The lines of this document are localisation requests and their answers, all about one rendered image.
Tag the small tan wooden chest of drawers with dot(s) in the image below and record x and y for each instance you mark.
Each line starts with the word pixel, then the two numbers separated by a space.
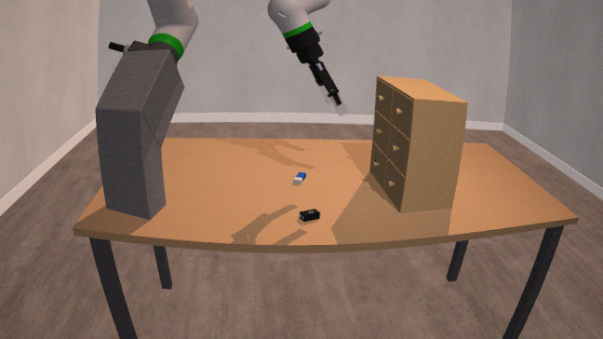
pixel 435 144

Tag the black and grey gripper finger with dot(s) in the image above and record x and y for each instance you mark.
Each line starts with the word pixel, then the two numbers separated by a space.
pixel 331 87
pixel 323 89

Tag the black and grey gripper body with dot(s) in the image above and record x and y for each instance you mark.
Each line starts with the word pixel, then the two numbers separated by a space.
pixel 311 55

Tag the brown drawer front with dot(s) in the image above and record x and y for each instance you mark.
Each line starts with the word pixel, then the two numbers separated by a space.
pixel 402 111
pixel 385 98
pixel 378 163
pixel 399 148
pixel 382 131
pixel 394 187

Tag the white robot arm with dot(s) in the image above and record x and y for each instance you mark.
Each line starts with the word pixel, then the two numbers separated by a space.
pixel 176 20

